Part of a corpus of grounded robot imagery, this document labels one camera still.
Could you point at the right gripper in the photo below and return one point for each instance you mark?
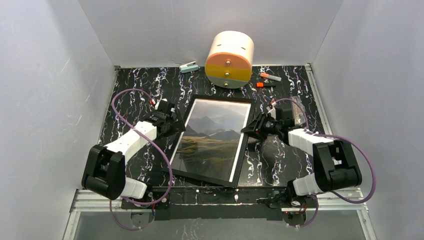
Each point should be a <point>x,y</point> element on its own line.
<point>261,123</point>

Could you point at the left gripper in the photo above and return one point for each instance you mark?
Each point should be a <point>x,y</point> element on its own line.
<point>167,122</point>

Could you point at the landscape photo print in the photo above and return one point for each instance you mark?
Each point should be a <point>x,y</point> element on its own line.
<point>212,139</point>

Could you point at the wooden picture frame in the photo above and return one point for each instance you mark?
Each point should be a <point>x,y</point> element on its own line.
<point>242,165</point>

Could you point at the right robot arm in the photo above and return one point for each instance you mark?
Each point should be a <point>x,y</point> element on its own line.
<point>334,161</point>

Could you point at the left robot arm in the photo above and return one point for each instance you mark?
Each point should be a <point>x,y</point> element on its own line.
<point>105,168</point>

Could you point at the orange capped black marker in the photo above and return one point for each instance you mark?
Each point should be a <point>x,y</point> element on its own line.
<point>265,85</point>

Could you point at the clear bag of clips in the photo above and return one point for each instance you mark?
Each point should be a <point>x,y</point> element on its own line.
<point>298,111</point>

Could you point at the orange capped grey marker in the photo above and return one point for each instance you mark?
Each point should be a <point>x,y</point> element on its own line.
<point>270,77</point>

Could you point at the teal white stapler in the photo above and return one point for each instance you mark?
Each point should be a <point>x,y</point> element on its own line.
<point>189,67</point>

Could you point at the round pastel drawer box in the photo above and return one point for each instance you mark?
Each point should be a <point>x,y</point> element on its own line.
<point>229,63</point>

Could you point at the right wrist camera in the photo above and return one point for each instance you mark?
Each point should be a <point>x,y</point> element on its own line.
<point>273,111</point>

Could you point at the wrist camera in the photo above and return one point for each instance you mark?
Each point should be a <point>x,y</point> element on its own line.
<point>163,106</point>
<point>273,111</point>

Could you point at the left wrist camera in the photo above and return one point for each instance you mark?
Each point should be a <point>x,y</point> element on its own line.
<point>163,106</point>

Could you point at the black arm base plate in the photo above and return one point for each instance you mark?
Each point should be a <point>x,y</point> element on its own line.
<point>216,202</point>

